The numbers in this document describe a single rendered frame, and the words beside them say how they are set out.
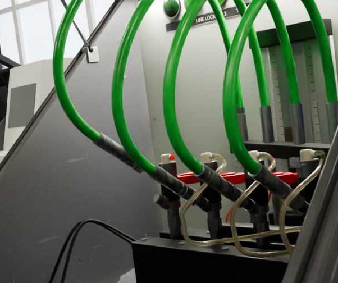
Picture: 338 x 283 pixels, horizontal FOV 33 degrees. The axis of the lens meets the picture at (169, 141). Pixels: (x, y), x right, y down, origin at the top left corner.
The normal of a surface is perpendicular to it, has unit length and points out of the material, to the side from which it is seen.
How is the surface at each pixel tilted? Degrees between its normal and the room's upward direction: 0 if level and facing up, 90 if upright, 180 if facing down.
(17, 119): 76
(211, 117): 90
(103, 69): 90
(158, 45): 90
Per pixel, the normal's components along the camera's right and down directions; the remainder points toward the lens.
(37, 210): 0.72, -0.04
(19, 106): -0.76, -0.10
